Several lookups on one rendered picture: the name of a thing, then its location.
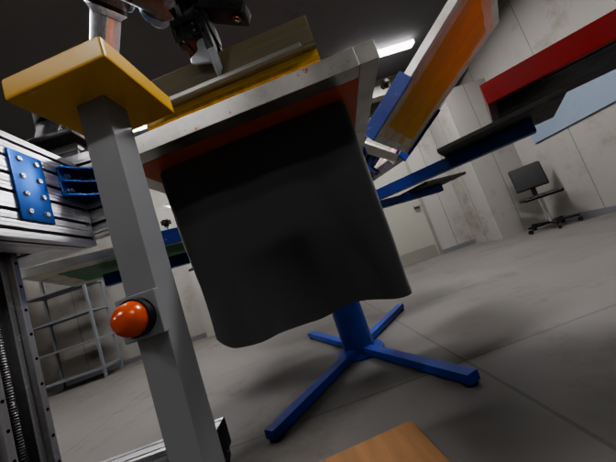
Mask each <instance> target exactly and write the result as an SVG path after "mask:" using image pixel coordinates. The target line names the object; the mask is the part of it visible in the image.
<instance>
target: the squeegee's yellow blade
mask: <svg viewBox="0 0 616 462"><path fill-rule="evenodd" d="M317 54H318V51H317V49H312V50H310V51H308V52H305V53H304V54H302V55H299V56H297V57H295V58H292V59H290V60H286V61H285V62H282V63H280V64H277V65H275V66H273V67H270V68H268V69H266V70H264V71H260V72H258V73H255V74H253V75H250V76H248V77H247V78H244V79H242V80H239V81H237V82H233V83H231V84H228V85H227V86H225V87H222V88H220V89H217V90H215V91H213V92H210V93H207V94H205V95H203V96H200V97H198V98H195V99H193V100H191V101H189V102H187V103H184V104H181V105H178V106H176V107H173V111H174V113H173V114H175V113H178V112H180V111H182V110H184V109H187V108H189V107H191V106H194V105H198V104H199V103H201V102H204V101H206V100H209V99H211V98H214V97H216V96H218V95H220V94H224V93H226V92H228V91H231V90H233V89H236V88H237V87H240V86H242V85H244V84H247V83H251V82H253V81H255V80H257V79H259V78H262V77H264V76H267V75H269V74H271V73H274V72H277V71H279V70H281V69H284V68H286V67H289V66H291V65H293V64H295V63H297V62H300V61H304V60H306V59H308V58H311V57H312V56H315V55H317ZM173 114H171V115H173ZM171 115H170V116H171Z"/></svg>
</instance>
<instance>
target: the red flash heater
mask: <svg viewBox="0 0 616 462"><path fill-rule="evenodd" d="M615 69H616V9H614V10H612V11H610V12H609V13H608V14H606V15H604V16H602V17H600V18H598V19H596V20H594V21H593V22H591V23H589V24H587V25H586V26H584V27H582V28H581V29H579V30H577V31H575V32H573V33H572V34H570V35H568V36H566V37H565V38H562V39H560V40H558V41H557V42H556V43H554V44H552V45H551V46H549V47H547V48H545V49H543V50H541V51H539V52H537V53H536V54H534V55H533V56H531V57H530V58H528V59H526V60H523V61H522V62H520V63H518V64H516V65H515V66H513V67H511V68H509V69H508V70H507V71H504V72H502V73H501V74H499V75H497V76H495V77H493V78H492V79H490V80H488V81H486V82H484V83H483V84H481V85H480V86H479V88H480V91H481V93H482V96H483V100H484V103H485V106H486V108H487V111H488V114H489V118H490V120H491V122H494V121H496V120H498V119H500V118H502V117H504V116H507V115H509V114H511V113H513V112H515V111H517V110H519V109H521V108H523V107H525V106H527V105H529V104H531V103H533V102H536V101H538V100H540V99H542V98H544V97H546V96H548V95H549V94H552V93H554V92H556V91H558V90H560V89H562V88H565V89H566V92H569V91H571V90H573V89H575V88H577V87H579V86H580V85H583V84H585V83H588V82H590V81H592V80H594V79H596V78H598V77H600V76H602V75H604V74H606V73H608V72H611V71H613V70H615Z"/></svg>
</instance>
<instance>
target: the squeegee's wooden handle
mask: <svg viewBox="0 0 616 462"><path fill-rule="evenodd" d="M298 42H300V43H301V46H302V54H304V53H305V52H308V51H310V50H314V49H316V45H315V42H314V37H313V35H312V32H311V29H310V28H309V25H308V22H307V19H306V17H305V16H300V17H298V18H295V19H293V20H292V21H289V22H287V23H285V24H282V25H280V26H278V27H275V28H273V29H270V30H268V31H266V32H263V33H261V34H259V35H256V36H255V37H253V38H249V39H247V40H245V41H242V42H240V43H238V44H236V45H234V46H232V47H229V48H227V49H223V50H221V51H219V52H218V55H219V57H220V61H221V63H222V66H223V71H222V74H224V73H227V72H231V71H232V70H234V69H237V68H239V67H241V66H244V65H246V64H249V63H251V62H252V61H256V60H258V59H261V58H263V57H266V56H268V55H270V54H272V53H274V52H276V51H279V50H283V49H285V48H287V47H290V46H291V45H293V44H296V43H298ZM215 77H217V74H216V72H215V68H214V66H213V64H204V65H192V64H189V65H187V66H184V67H182V68H180V69H178V70H176V71H172V72H170V73H168V74H166V75H163V76H161V77H159V78H157V79H155V80H153V81H151V82H153V83H154V84H155V85H156V86H157V87H158V88H159V89H161V91H162V92H164V93H165V94H166V95H167V96H168V97H170V96H172V95H175V94H178V93H180V92H182V91H185V90H187V89H189V88H192V87H194V86H196V85H198V84H200V83H204V82H206V81H209V80H211V79H213V78H215Z"/></svg>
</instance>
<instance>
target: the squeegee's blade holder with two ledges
mask: <svg viewBox="0 0 616 462"><path fill-rule="evenodd" d="M302 54H303V50H302V46H301V43H300V42H298V43H296V44H293V45H291V46H289V47H287V48H285V49H281V50H279V51H276V52H274V53H272V54H270V55H268V56H266V57H263V58H261V59H258V60H255V61H252V62H250V63H249V64H246V65H244V66H241V67H239V68H237V69H234V70H232V71H229V72H227V73H224V74H222V75H220V76H217V77H215V78H213V79H211V80H209V81H206V82H203V83H200V84H198V85H196V86H194V87H192V88H189V89H187V90H185V91H182V92H180V93H176V94H175V95H172V96H170V101H171V104H172V107H176V106H178V105H182V104H184V103H187V102H189V101H191V100H193V99H195V98H198V97H200V96H203V95H205V94H209V93H210V92H213V91H215V90H217V89H220V88H222V87H225V86H227V85H229V84H231V83H235V82H237V81H239V80H242V79H244V78H247V77H248V76H250V75H253V74H255V73H258V72H261V71H264V70H266V69H268V68H270V67H273V66H275V65H277V64H280V63H282V62H285V61H287V60H290V59H292V58H295V57H297V56H299V55H302Z"/></svg>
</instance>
